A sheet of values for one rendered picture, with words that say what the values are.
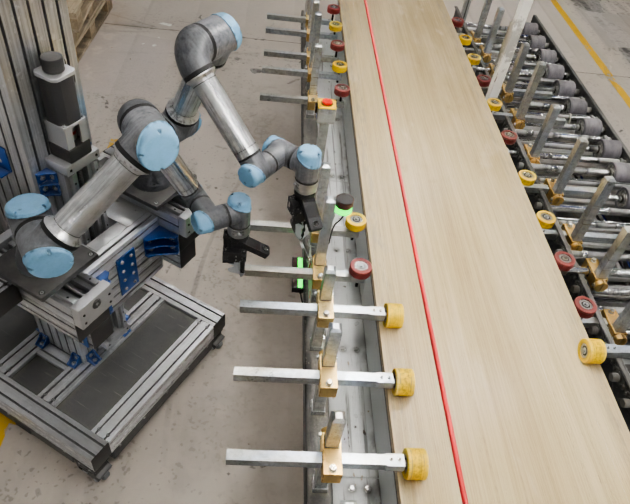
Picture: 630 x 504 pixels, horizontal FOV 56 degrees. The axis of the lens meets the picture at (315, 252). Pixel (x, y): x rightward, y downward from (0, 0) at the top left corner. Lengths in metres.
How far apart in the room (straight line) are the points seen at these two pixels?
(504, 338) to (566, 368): 0.21
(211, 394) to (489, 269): 1.36
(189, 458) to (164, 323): 0.60
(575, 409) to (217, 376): 1.59
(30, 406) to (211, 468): 0.76
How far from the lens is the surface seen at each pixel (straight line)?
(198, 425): 2.73
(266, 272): 2.10
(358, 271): 2.08
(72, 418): 2.58
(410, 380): 1.75
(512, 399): 1.93
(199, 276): 3.24
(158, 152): 1.57
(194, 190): 1.92
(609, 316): 2.43
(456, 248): 2.29
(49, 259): 1.68
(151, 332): 2.76
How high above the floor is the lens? 2.39
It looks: 44 degrees down
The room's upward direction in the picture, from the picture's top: 9 degrees clockwise
